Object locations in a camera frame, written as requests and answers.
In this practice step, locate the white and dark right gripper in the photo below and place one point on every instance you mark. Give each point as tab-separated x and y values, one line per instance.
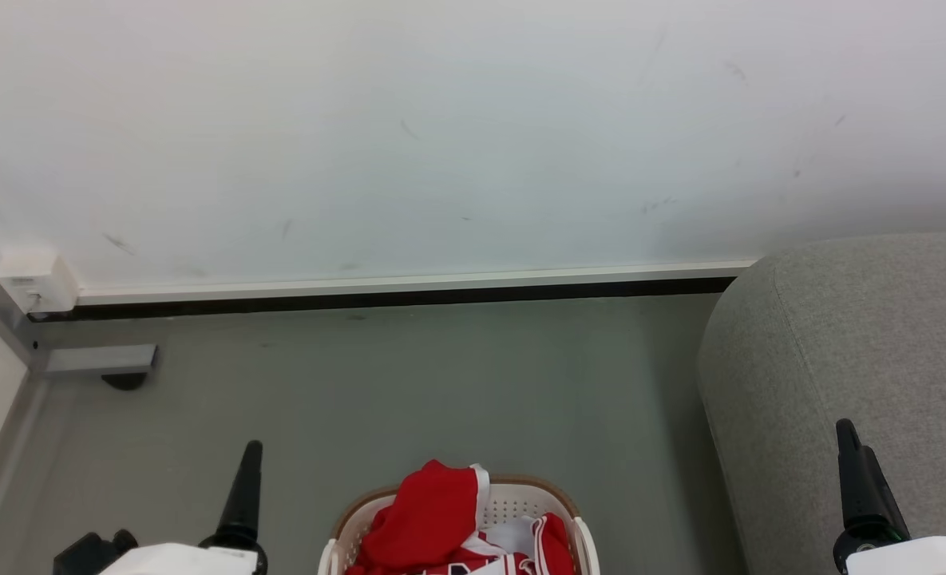
920	557

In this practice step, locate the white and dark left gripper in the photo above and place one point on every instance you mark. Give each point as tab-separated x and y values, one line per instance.
193	561

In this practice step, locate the red and white jersey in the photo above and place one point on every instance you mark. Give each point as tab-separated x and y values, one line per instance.
425	519

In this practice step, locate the grey fabric sofa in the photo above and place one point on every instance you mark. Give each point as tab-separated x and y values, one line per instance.
840	335

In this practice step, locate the black round floor foot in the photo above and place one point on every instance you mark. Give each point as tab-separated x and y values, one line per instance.
125	382

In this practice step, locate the white baseboard strip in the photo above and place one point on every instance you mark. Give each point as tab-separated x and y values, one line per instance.
409	283

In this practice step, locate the white laundry basket brown rim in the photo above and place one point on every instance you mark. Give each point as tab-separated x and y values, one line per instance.
512	499

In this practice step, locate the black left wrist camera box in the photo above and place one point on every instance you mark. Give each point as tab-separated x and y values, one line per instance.
89	553

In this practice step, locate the grey metal foot bracket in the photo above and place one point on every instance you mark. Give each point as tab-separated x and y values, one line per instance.
101	359

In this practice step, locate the white wall socket box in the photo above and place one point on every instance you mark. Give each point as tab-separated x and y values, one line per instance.
37	283

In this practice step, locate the grey metal frame post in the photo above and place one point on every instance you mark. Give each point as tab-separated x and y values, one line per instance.
5	319

